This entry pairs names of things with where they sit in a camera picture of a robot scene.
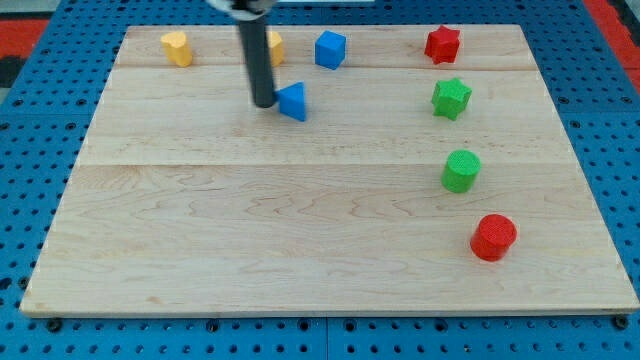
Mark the green star block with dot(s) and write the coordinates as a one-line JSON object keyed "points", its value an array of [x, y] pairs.
{"points": [[450, 98]]}

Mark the green cylinder block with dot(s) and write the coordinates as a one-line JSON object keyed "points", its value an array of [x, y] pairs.
{"points": [[460, 171]]}

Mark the red star block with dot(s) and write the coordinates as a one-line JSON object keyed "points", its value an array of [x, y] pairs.
{"points": [[442, 45]]}

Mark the yellow heart block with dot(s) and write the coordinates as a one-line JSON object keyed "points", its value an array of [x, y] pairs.
{"points": [[176, 48]]}

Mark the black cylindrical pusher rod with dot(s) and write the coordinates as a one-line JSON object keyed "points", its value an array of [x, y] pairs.
{"points": [[256, 52]]}

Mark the blue triangle block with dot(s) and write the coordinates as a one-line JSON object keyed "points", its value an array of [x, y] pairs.
{"points": [[292, 102]]}

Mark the red cylinder block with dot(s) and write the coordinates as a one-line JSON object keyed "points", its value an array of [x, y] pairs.
{"points": [[493, 237]]}

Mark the yellow block behind rod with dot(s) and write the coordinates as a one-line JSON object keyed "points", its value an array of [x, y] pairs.
{"points": [[276, 48]]}

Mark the silver rod mount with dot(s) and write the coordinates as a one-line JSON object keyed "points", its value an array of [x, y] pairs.
{"points": [[243, 10]]}

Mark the blue cube block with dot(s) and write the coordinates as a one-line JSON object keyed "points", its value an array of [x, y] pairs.
{"points": [[330, 50]]}

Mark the wooden board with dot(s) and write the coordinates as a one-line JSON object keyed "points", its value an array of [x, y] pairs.
{"points": [[188, 201]]}

